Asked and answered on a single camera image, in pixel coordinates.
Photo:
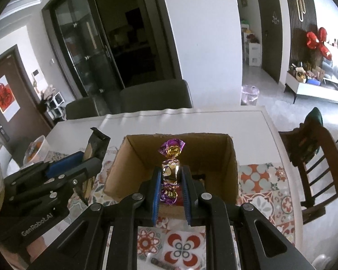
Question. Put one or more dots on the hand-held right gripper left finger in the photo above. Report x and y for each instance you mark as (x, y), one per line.
(157, 199)

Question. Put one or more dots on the red balloon bow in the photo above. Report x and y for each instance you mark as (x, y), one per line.
(317, 40)

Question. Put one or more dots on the dark wrapped candy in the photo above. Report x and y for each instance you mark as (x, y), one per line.
(164, 264)

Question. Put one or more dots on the white bowl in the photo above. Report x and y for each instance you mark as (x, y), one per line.
(38, 149)

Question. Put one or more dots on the red paper-cut poster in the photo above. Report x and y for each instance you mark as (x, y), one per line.
(4, 98)

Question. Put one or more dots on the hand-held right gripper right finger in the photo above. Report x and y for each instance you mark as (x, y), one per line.
(186, 202)

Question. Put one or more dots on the purple gold candy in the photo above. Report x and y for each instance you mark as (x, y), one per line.
(171, 171)

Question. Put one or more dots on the brown entrance door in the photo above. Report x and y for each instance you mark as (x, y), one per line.
(19, 70)

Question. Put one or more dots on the black snack packet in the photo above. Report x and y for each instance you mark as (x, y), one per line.
(97, 144)

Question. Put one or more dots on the grey upholstered chair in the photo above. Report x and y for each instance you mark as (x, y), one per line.
(157, 97)
(84, 108)

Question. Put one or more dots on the dark wooden chair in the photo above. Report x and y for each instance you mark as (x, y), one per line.
(324, 160)

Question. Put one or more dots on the patterned tile table mat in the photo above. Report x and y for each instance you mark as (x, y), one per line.
(259, 174)

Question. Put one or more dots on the white storage shelf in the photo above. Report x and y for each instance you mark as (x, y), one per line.
(253, 53)

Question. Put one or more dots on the dark green cloth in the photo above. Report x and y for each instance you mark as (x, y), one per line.
(312, 123)

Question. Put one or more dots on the trash bin with pink bag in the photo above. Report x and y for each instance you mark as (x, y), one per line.
(250, 95)

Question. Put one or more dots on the glass door cabinet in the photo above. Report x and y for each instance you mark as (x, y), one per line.
(81, 47)

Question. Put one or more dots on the white tv cabinet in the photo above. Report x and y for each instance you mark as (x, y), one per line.
(318, 90)

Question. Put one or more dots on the cardboard box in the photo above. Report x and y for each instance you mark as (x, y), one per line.
(214, 160)

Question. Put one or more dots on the white cube shelf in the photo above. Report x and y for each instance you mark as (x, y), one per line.
(56, 104)

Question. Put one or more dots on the dark brown door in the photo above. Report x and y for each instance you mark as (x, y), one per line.
(269, 33)

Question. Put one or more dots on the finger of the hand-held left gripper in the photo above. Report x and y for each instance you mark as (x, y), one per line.
(45, 194)
(64, 161)

